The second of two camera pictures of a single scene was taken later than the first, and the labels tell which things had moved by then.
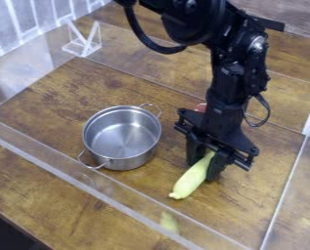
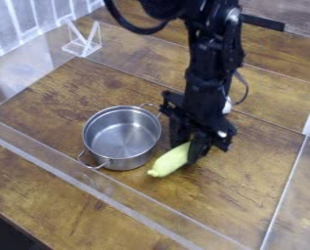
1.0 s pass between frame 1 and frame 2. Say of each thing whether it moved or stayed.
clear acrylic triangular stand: stayed
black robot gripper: moved
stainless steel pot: stayed
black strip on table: stayed
